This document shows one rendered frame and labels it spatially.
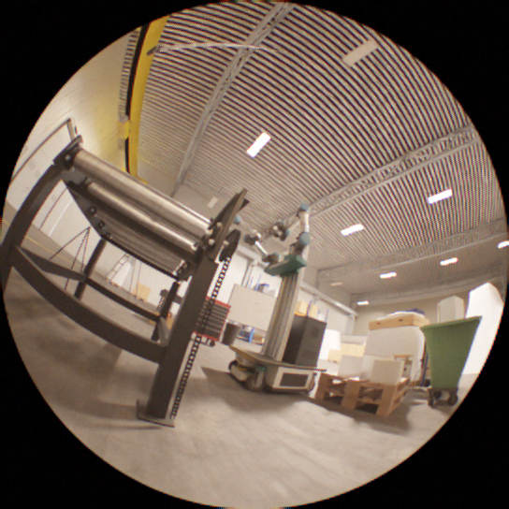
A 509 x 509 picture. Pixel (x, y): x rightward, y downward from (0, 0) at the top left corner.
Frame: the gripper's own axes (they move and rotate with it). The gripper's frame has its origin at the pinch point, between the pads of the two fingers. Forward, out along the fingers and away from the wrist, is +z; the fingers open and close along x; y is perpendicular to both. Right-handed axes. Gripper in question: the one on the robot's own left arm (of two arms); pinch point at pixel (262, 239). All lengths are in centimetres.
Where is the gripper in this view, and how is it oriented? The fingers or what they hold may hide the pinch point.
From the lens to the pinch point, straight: 175.9
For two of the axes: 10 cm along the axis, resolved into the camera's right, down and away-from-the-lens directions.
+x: 3.0, -2.0, -9.3
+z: -6.7, 6.6, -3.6
